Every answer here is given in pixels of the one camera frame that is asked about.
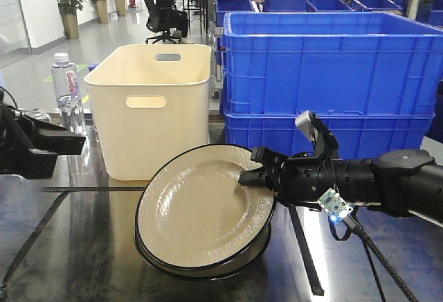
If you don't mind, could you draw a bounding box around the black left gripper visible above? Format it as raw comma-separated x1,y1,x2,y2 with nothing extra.
1,104,86,179

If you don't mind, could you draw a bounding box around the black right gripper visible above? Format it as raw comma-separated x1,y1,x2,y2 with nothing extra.
238,146,341,208

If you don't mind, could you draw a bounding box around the beige black-rimmed plate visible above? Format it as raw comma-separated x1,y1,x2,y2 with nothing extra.
135,145,275,267
134,224,271,281

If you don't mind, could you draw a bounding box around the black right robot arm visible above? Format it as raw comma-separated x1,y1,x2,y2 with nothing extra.
239,147,442,225

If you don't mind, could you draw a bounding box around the clear water bottle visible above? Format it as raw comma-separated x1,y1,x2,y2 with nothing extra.
51,53,87,136

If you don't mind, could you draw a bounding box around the green circuit board with LED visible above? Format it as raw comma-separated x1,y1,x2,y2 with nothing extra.
317,188,353,223

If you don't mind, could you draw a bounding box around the lower large blue crate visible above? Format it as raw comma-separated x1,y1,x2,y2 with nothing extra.
224,107,434,159

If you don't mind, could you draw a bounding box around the large blue crate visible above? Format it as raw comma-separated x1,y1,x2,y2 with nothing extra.
224,107,434,159
224,12,442,116

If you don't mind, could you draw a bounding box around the cream plastic bin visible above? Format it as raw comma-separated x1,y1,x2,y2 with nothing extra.
84,44,212,181

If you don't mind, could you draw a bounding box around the upper large blue crate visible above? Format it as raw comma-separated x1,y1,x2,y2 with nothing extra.
224,12,442,116

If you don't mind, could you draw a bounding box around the black office chair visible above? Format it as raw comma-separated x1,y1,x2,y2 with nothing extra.
144,0,181,44

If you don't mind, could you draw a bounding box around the seated person in black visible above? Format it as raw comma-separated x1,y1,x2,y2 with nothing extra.
156,0,193,44

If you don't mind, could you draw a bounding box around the blue crate back right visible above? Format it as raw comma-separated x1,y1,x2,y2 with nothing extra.
350,0,403,14

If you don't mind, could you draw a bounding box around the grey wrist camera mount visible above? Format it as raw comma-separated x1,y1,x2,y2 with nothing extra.
295,110,339,159

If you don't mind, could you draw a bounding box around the black braided cable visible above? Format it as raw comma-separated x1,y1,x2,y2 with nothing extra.
328,211,419,302

